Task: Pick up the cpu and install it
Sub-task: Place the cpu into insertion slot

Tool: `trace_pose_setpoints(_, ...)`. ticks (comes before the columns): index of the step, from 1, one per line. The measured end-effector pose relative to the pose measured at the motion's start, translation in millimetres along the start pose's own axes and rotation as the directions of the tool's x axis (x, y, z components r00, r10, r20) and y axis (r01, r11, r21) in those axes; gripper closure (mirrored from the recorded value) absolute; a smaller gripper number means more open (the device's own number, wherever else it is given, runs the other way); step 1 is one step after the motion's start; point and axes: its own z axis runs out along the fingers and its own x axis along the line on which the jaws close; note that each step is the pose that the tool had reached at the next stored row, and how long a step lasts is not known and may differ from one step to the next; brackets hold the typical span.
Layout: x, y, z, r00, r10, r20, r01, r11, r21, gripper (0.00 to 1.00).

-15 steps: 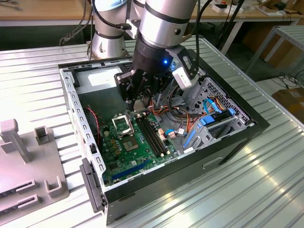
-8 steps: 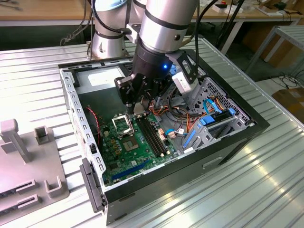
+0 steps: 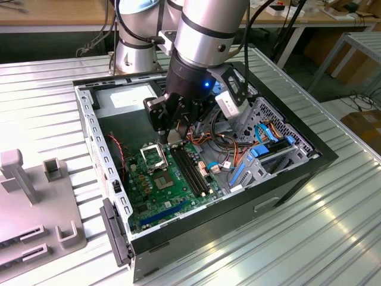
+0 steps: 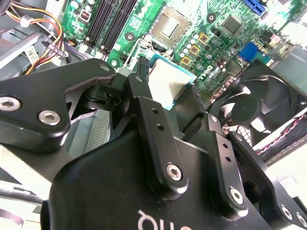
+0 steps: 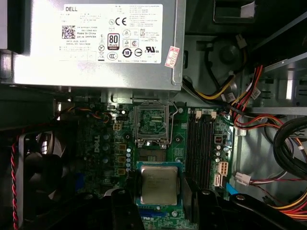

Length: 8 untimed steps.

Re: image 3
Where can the blue expansion slot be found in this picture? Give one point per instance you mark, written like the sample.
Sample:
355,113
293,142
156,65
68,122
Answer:
163,213

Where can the brown cardboard box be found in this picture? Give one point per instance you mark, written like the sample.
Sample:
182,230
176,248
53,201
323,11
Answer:
360,67
366,125

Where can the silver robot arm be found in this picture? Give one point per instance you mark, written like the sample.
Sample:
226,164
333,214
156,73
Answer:
205,29

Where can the blue plastic rail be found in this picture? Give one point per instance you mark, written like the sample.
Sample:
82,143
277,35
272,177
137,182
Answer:
236,175

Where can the CPU socket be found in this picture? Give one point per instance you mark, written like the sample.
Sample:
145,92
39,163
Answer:
162,180

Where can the grey power supply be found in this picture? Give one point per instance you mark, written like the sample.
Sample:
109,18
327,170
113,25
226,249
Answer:
125,125

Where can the black RAM slot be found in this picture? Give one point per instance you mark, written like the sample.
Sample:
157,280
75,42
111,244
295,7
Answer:
185,172
194,172

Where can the wooden desk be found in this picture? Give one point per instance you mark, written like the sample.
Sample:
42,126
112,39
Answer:
59,12

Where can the hard disk in blue carrier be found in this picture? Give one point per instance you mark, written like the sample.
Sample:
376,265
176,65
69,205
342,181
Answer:
258,151

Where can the green motherboard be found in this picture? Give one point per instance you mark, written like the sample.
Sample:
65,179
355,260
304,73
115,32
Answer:
178,184

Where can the white box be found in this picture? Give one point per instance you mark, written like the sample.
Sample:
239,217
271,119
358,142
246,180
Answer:
291,12

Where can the grey parts rack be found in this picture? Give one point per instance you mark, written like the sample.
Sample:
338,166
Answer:
44,208

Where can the silver CPU chip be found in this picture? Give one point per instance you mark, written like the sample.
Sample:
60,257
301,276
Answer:
174,137

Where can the black PC case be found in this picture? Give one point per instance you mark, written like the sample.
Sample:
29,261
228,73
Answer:
208,226

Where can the grey metal disk bay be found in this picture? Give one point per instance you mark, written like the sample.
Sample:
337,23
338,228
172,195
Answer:
251,178

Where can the metal slat side table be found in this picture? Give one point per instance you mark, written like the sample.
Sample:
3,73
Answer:
366,38

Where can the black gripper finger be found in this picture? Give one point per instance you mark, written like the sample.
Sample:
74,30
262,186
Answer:
201,108
156,114

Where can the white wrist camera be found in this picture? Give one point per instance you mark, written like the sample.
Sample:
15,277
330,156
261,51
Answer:
165,40
229,105

